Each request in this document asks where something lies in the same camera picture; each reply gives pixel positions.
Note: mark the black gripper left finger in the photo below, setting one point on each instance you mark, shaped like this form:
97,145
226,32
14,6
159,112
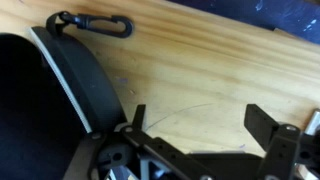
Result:
156,146

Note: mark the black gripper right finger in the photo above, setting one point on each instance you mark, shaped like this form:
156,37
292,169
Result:
278,146

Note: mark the silver metal hand tool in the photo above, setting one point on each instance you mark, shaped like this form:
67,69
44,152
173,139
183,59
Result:
314,121

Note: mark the dark blue floor mat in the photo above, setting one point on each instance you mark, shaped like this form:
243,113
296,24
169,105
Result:
266,13

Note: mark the black plastic carabiner clip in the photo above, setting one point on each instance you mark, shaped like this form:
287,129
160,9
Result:
100,25

